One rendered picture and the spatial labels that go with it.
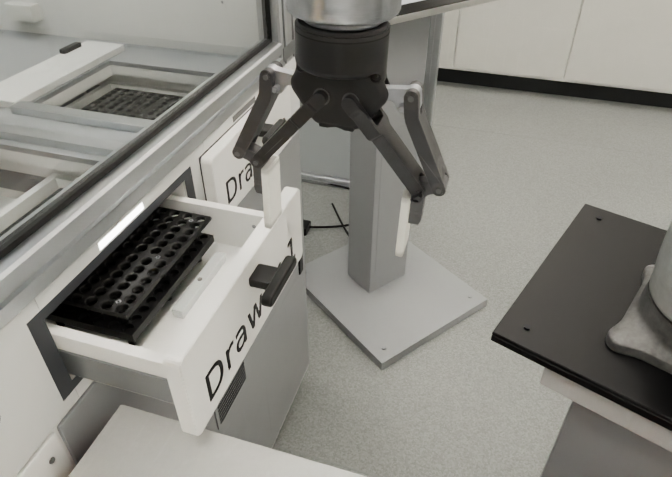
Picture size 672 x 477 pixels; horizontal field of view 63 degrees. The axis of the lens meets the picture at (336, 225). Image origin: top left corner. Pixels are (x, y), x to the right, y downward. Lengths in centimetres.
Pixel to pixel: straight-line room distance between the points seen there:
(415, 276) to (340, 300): 28
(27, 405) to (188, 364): 17
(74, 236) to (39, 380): 14
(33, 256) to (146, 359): 13
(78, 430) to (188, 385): 20
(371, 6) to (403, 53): 104
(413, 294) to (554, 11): 197
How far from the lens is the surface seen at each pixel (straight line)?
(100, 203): 60
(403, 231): 51
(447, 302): 183
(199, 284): 68
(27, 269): 55
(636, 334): 76
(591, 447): 87
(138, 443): 66
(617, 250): 91
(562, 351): 73
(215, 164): 77
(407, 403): 160
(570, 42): 337
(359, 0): 41
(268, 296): 55
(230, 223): 72
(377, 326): 172
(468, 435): 157
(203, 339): 52
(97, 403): 70
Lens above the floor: 129
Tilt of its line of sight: 36 degrees down
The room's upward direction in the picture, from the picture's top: straight up
